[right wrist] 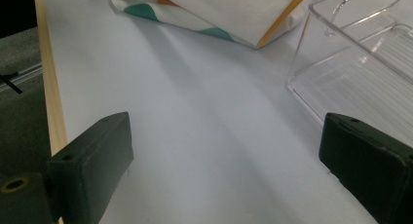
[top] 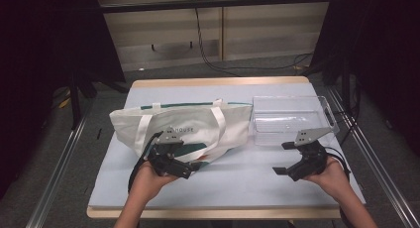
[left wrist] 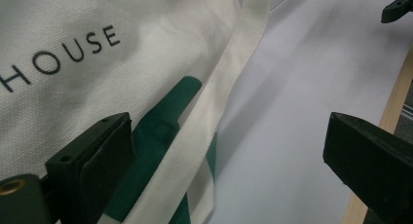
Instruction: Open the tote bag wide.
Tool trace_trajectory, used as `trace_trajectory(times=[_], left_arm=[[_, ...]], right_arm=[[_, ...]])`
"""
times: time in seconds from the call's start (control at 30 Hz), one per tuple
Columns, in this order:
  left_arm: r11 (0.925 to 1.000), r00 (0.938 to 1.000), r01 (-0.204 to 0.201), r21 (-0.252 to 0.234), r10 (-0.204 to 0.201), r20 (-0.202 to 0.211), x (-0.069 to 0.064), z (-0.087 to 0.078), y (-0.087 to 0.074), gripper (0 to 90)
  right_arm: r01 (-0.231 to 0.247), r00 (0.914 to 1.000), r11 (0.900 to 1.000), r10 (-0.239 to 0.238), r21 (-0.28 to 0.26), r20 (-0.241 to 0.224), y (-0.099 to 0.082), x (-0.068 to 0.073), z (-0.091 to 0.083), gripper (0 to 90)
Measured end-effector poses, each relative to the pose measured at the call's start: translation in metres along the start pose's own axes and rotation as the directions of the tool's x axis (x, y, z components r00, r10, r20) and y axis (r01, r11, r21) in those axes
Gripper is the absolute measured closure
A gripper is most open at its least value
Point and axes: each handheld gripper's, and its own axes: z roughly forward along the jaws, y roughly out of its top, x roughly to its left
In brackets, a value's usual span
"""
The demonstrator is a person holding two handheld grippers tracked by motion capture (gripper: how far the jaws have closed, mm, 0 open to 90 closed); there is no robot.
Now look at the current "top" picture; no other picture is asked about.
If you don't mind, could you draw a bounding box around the right hand-held gripper cable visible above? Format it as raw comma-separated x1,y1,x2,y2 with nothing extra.
324,146,352,183

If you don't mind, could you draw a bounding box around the wooden table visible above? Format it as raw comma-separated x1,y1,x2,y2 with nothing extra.
86,75,367,220

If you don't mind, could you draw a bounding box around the black wall cable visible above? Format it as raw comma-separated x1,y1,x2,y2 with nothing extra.
193,7,315,78

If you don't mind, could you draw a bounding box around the person's left hand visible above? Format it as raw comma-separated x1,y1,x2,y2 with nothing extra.
130,161,179,204

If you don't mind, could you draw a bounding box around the hand-held gripper cable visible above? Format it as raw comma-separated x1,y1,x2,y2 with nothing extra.
324,146,352,183
127,131,165,193

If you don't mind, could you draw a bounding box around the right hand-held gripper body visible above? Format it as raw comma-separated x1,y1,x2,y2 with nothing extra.
286,127,333,182

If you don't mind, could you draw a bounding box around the black curtain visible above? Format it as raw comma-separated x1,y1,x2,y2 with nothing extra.
0,0,127,200
309,0,420,158

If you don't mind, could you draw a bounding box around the light blue table mat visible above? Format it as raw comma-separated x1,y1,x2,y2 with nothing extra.
88,82,367,209

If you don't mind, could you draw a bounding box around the black metal stand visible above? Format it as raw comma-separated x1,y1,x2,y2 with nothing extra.
66,68,84,131

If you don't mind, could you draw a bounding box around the clear plastic bin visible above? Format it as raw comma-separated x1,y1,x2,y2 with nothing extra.
251,95,341,148

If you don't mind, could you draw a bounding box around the person's right hand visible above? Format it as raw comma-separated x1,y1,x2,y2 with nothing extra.
303,156,352,203

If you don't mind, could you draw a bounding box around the black floor cable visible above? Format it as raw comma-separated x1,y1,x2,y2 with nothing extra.
332,107,362,147

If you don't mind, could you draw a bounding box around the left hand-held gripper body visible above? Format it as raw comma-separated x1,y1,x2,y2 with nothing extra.
145,126,186,177

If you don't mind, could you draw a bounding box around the aluminium floor rail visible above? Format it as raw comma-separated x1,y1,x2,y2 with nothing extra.
25,110,91,228
326,86,420,228

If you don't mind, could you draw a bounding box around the white canvas tote bag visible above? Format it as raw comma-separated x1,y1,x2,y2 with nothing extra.
108,98,254,170

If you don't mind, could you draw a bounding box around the black horizontal bar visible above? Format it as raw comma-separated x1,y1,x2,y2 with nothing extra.
98,0,333,15

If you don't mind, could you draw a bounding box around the left hand-held gripper cable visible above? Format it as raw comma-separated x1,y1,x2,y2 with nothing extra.
127,131,165,193

